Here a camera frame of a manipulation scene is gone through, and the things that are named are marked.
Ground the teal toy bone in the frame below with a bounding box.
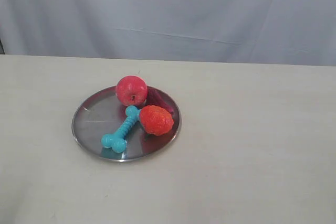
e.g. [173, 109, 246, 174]
[101, 105, 141, 153]

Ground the white backdrop cloth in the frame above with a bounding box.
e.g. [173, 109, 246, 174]
[1, 0, 335, 66]

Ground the round stainless steel plate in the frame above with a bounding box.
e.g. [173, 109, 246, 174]
[71, 86, 182, 162]

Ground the orange-red toy strawberry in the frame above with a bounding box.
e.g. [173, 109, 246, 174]
[139, 105, 174, 136]

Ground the red apple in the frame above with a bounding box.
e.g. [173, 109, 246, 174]
[115, 76, 148, 106]

